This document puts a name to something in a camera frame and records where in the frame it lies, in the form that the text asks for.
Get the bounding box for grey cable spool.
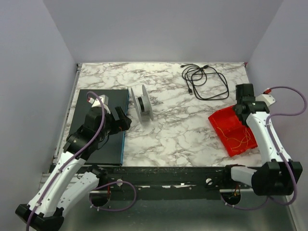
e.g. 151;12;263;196
130;85;154;123

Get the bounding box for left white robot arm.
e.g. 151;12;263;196
15;106;131;231

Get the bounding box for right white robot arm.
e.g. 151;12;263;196
224;84;303;196

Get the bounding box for black flat box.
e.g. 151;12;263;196
63;89;129;166

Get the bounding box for red plastic tray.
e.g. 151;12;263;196
208;106;257;157

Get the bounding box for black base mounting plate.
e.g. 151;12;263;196
90;166;247;205

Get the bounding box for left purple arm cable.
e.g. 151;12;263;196
25;91;137;231

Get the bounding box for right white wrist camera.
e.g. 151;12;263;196
256;89;276;107

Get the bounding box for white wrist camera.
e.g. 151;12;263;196
88;95;109;110
256;89;276;107

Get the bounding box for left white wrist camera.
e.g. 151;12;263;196
88;95;109;110

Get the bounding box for black usb cable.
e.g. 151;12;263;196
180;64;230;101

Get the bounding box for aluminium rail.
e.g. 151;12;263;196
38;173;84;190

